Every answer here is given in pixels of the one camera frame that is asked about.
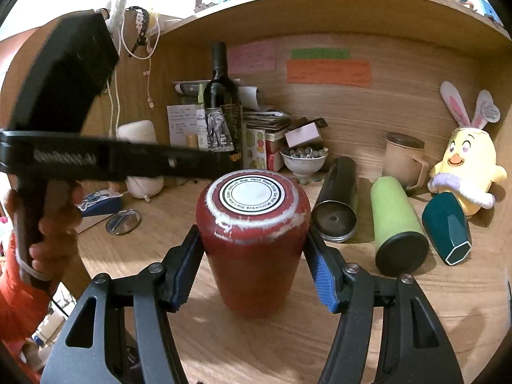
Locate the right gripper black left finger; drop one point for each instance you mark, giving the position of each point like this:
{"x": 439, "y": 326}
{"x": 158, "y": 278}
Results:
{"x": 92, "y": 346}

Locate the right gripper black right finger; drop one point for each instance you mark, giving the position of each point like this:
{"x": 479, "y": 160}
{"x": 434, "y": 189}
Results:
{"x": 414, "y": 346}

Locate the red steel thermos cup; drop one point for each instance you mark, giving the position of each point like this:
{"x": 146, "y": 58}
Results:
{"x": 253, "y": 225}

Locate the teal hexagonal cup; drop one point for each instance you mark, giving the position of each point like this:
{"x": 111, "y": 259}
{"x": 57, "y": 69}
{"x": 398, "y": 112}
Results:
{"x": 447, "y": 228}

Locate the person's left hand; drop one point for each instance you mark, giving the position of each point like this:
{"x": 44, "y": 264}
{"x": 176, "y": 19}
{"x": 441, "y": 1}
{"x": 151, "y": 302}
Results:
{"x": 52, "y": 254}

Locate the blue patterned pouch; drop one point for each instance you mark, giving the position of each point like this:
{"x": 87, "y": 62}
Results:
{"x": 103, "y": 202}

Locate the green cylindrical bottle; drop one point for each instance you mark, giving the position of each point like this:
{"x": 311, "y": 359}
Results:
{"x": 401, "y": 246}

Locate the cream oval case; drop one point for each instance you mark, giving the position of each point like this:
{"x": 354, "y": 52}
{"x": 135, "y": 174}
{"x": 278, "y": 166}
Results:
{"x": 140, "y": 132}

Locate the black cylindrical thermos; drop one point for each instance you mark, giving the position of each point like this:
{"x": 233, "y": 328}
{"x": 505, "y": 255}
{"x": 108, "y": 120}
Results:
{"x": 334, "y": 214}

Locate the white handwritten note paper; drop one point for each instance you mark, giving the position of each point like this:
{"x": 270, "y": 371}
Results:
{"x": 181, "y": 122}

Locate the beige mug with lid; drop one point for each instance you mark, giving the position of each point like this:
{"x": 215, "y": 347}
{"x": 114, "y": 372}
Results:
{"x": 404, "y": 160}

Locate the dark wine bottle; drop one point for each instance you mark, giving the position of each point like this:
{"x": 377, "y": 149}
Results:
{"x": 223, "y": 112}

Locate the yellow chick bunny plush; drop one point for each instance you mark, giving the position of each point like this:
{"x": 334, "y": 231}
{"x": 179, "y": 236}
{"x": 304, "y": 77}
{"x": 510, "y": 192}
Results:
{"x": 468, "y": 168}

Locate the white bowl of pebbles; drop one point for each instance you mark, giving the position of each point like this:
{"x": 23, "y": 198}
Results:
{"x": 304, "y": 163}

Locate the white open small box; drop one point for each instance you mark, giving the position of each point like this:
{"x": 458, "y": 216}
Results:
{"x": 305, "y": 133}

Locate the fruit pattern box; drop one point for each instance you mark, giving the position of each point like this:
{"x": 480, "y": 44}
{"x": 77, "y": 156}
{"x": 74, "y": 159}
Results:
{"x": 255, "y": 152}

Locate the red small box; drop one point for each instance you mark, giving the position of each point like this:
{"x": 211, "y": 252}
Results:
{"x": 274, "y": 142}

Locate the stack of papers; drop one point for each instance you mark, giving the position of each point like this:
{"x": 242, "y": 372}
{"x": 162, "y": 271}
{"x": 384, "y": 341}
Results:
{"x": 266, "y": 120}

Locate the pink sticky note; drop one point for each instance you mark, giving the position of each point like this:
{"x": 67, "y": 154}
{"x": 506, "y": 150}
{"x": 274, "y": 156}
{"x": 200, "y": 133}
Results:
{"x": 252, "y": 58}

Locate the orange sticky note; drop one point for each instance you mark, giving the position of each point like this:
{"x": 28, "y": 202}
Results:
{"x": 329, "y": 71}

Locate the green sticky note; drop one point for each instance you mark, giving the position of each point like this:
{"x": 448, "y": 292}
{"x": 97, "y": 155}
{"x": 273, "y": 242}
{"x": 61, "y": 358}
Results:
{"x": 320, "y": 53}

